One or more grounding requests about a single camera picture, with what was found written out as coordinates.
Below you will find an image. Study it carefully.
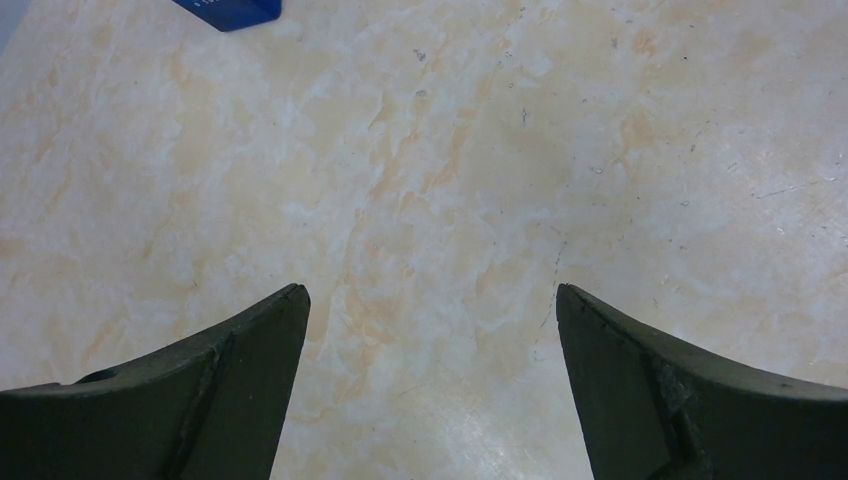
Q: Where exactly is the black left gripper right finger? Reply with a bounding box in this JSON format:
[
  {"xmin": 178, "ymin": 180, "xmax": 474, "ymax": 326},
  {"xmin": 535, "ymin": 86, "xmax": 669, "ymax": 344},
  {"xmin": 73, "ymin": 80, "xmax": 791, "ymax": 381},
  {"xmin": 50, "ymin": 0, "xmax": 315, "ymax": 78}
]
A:
[{"xmin": 556, "ymin": 284, "xmax": 847, "ymax": 479}]

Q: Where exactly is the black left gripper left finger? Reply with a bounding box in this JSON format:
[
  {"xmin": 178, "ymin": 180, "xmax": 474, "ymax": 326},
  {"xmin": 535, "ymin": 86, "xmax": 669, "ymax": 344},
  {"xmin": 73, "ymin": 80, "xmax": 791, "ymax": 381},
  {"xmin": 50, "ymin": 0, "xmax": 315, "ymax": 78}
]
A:
[{"xmin": 1, "ymin": 284, "xmax": 311, "ymax": 479}]

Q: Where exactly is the clear blue vodka bottle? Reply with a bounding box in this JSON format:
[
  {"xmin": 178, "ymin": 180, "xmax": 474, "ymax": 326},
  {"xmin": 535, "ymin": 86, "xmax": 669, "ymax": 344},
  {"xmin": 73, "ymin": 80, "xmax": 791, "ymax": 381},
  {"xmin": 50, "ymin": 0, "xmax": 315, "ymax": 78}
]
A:
[{"xmin": 174, "ymin": 0, "xmax": 283, "ymax": 33}]

